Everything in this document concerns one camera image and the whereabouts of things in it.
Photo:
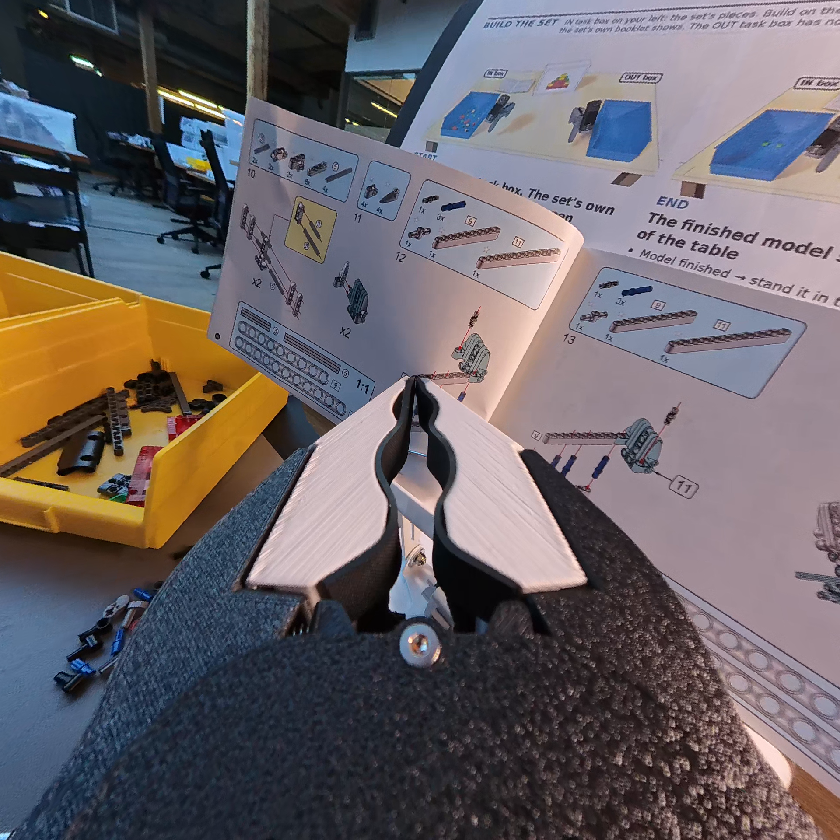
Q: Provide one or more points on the yellow storage bin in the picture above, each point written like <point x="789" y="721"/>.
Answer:
<point x="197" y="472"/>
<point x="39" y="289"/>

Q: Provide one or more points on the wooden post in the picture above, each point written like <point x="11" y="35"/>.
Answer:
<point x="257" y="49"/>
<point x="149" y="65"/>

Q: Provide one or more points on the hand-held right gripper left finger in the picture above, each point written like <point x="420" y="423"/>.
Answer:
<point x="328" y="518"/>

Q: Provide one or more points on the instruction booklet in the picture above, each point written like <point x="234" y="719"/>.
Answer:
<point x="394" y="229"/>

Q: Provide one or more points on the printed task instruction sheet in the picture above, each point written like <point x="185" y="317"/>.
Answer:
<point x="689" y="164"/>

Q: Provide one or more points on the pile of small mixed pieces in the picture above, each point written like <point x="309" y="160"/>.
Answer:
<point x="88" y="638"/>

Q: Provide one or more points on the black office chair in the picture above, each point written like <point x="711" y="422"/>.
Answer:
<point x="216" y="177"/>

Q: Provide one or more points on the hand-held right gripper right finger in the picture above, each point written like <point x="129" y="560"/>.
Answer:
<point x="505" y="518"/>

